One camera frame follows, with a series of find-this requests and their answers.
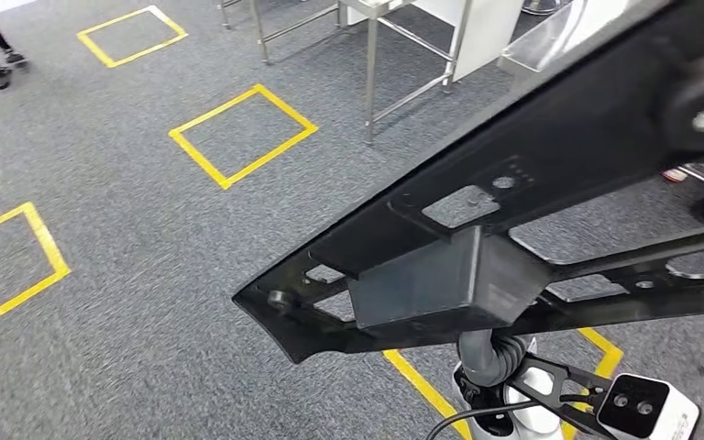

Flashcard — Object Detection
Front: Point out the thick black cable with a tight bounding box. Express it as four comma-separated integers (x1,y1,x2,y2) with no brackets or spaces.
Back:
424,394,600,440

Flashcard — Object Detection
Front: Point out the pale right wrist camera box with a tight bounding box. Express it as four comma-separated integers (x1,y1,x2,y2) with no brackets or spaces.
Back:
596,373,701,440

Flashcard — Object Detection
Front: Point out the black plastic frame part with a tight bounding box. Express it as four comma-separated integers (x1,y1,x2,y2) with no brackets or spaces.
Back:
232,0,704,366

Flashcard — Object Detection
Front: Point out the chrome stanchion round base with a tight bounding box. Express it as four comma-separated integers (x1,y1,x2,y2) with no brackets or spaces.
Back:
521,0,573,17

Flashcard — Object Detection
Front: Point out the stainless steel frame table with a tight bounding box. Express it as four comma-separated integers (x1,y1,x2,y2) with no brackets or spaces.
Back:
216,0,353,66

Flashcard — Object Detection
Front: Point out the stainless steel side table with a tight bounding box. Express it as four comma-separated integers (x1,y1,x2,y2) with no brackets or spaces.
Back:
338,0,476,147

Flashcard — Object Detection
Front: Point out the white panel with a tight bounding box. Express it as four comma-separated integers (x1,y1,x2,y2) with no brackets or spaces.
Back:
412,0,524,83

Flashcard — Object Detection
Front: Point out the yellow floor tape square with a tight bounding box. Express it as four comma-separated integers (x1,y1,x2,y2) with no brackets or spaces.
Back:
382,327,624,440
77,5,189,69
168,83,320,192

